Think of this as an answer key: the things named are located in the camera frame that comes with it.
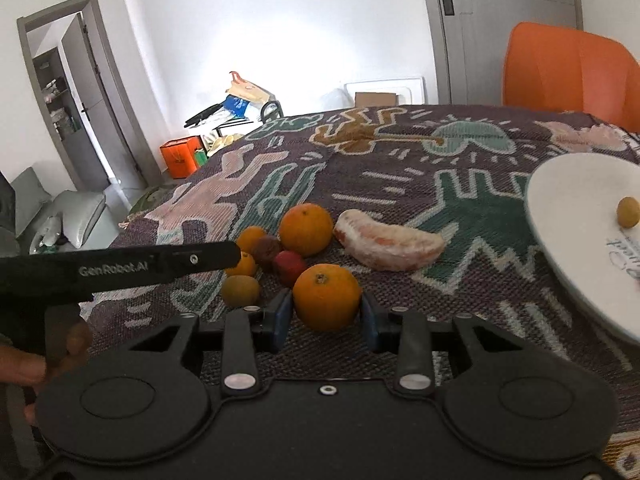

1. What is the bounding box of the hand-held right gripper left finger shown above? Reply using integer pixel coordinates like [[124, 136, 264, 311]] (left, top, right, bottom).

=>
[[129, 289, 293, 395]]

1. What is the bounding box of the white foam board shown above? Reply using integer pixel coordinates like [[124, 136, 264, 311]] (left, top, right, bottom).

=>
[[342, 76, 426, 108]]

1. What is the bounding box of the person's left hand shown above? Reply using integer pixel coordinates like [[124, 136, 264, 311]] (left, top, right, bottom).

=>
[[0, 321, 94, 426]]

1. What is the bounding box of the white plate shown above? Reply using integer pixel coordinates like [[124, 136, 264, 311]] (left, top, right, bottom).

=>
[[525, 152, 640, 346]]

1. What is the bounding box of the yellow-green round fruit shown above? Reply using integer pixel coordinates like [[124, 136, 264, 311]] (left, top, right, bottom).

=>
[[616, 196, 640, 228]]

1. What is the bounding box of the grey door frame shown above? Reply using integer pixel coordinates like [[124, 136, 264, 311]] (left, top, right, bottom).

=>
[[16, 0, 162, 196]]

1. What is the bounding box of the brown paper bag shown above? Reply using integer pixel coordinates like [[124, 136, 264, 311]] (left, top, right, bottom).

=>
[[227, 71, 272, 105]]

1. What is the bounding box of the storage shelf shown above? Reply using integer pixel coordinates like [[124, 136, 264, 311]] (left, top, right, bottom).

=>
[[32, 47, 84, 142]]

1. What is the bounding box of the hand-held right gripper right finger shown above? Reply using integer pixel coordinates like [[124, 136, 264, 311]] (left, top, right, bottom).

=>
[[359, 292, 523, 394]]

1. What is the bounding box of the black folded stand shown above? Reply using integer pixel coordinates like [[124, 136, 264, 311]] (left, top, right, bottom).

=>
[[185, 102, 236, 129]]

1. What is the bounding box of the small yellow round fruit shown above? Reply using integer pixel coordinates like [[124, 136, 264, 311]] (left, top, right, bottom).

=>
[[220, 275, 261, 308]]

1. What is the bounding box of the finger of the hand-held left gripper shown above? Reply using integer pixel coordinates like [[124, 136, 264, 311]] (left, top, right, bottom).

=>
[[152, 241, 242, 277]]

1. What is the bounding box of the blue and white bag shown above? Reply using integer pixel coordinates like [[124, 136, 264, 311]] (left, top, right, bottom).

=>
[[222, 94, 262, 119]]

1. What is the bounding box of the orange chair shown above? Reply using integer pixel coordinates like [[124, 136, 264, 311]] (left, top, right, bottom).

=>
[[502, 22, 640, 133]]

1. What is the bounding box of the bright red plum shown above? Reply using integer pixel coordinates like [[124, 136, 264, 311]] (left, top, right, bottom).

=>
[[272, 251, 309, 288]]

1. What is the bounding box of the dark red plum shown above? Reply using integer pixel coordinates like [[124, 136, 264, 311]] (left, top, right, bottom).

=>
[[251, 235, 282, 272]]

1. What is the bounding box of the small orange kumquat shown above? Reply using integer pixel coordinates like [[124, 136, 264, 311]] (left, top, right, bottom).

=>
[[236, 226, 269, 256], [224, 252, 258, 278]]

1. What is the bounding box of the green floor rug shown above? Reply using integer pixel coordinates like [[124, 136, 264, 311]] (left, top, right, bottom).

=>
[[129, 182, 177, 212]]

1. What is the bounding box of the large peeled pomelo segment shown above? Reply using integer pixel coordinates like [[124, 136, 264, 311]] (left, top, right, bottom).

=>
[[333, 208, 447, 272]]

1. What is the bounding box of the cardboard box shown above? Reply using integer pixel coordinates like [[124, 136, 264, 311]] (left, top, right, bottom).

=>
[[354, 91, 399, 108]]

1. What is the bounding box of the large orange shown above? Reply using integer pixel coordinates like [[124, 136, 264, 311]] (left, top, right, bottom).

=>
[[278, 203, 334, 258], [292, 263, 363, 333]]

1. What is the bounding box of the orange box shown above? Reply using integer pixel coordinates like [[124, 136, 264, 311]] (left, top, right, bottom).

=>
[[160, 136, 201, 179]]

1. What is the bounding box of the grey cushion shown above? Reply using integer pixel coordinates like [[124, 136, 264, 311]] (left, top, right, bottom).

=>
[[11, 167, 55, 239], [50, 190, 107, 249]]

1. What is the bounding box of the open grey door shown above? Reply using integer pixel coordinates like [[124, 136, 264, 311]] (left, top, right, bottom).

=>
[[60, 12, 147, 192]]

